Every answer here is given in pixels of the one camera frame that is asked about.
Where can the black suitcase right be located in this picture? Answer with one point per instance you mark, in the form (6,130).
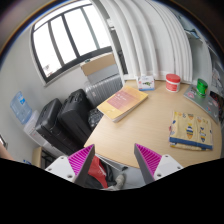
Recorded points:
(73,116)

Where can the yellow and pink book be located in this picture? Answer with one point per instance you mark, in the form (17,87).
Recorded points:
(121,103)

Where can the red bag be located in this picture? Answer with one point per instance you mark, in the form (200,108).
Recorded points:
(97,175)

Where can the green cup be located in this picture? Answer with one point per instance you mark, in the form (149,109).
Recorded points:
(201,87)

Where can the red and white jar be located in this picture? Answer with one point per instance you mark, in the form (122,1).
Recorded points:
(172,82)

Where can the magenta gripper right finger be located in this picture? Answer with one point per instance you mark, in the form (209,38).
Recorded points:
(154,166)

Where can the cardboard box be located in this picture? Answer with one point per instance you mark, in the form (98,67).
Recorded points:
(97,63)

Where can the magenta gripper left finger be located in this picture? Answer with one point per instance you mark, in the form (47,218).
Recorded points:
(75,167)

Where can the yellow patterned folded towel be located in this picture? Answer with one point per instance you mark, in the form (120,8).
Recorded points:
(191,132)

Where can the silver ribbed suitcase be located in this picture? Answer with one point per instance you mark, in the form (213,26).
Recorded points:
(102,90)

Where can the black framed window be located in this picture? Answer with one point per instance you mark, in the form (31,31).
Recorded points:
(66,37)

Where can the black suitcase left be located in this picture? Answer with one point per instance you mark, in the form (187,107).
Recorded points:
(49,127)

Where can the small white card box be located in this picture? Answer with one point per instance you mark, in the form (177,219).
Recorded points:
(145,83)

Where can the grey laptop with stickers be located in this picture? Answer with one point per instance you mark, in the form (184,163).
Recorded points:
(207,103)

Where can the white curtain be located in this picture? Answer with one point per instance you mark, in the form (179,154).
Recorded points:
(147,40)

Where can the black backpack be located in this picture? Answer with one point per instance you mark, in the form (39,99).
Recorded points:
(94,117)

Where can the black suitcase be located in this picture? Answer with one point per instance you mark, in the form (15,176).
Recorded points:
(73,116)
(49,127)

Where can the blue water bottle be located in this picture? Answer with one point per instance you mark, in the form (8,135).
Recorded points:
(21,108)

